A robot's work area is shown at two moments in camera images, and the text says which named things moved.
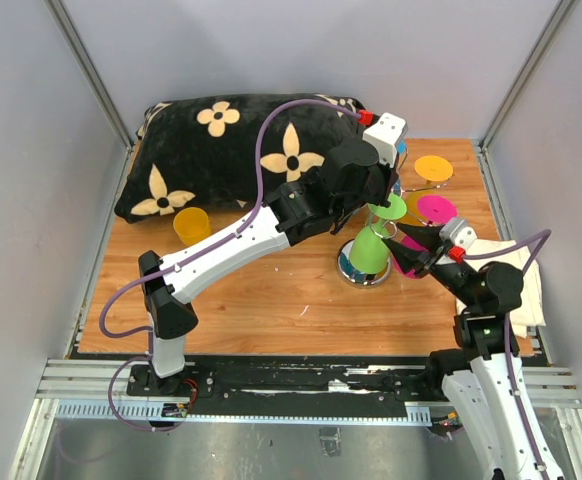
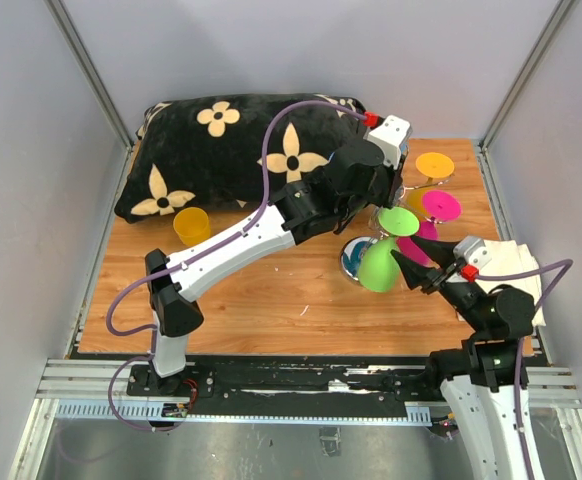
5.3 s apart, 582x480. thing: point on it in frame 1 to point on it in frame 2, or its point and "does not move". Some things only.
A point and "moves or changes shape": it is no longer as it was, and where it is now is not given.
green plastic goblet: (368, 253) moves or changes shape
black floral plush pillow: (202, 152) does not move
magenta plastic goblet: (431, 209) does not move
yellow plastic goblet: (192, 225) does not move
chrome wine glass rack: (343, 257) to (353, 249)
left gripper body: (382, 184) does not move
